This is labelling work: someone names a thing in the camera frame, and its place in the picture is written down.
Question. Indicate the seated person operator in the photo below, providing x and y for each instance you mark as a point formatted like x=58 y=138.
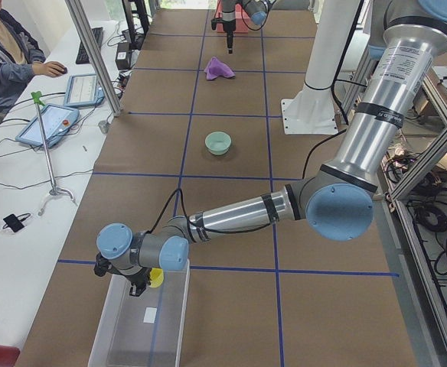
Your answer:
x=21 y=60

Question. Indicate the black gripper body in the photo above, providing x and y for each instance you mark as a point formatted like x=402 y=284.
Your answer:
x=229 y=28
x=138 y=282

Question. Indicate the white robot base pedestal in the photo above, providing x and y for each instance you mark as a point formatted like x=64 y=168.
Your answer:
x=312 y=110

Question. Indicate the teach pendant tablet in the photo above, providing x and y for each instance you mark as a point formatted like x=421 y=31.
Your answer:
x=57 y=121
x=83 y=90

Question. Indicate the teach pendant tablet near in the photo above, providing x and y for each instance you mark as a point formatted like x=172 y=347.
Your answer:
x=57 y=121

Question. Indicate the metal stand with green clip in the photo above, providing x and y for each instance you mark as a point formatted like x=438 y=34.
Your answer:
x=55 y=192

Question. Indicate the purple microfiber cloth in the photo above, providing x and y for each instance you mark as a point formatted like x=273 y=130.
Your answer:
x=216 y=68

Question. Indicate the aluminium frame post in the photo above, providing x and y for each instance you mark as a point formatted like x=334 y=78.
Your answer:
x=86 y=36

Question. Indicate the teach pendant tablet far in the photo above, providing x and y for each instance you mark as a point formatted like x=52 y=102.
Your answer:
x=83 y=90

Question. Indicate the clear plastic storage box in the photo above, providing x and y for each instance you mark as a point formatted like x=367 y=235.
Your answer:
x=145 y=330

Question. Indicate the mint green bowl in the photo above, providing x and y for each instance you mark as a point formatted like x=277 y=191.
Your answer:
x=218 y=143

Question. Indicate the small black device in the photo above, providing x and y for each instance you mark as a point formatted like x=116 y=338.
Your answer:
x=15 y=223

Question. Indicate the black power adapter box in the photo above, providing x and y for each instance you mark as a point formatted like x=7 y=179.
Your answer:
x=123 y=56

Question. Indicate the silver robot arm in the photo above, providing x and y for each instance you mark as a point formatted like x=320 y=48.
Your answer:
x=405 y=38
x=253 y=13

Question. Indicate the yellow plastic cup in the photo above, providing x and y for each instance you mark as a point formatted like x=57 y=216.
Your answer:
x=156 y=277

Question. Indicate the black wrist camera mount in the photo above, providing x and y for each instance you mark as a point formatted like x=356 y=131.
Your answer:
x=102 y=266

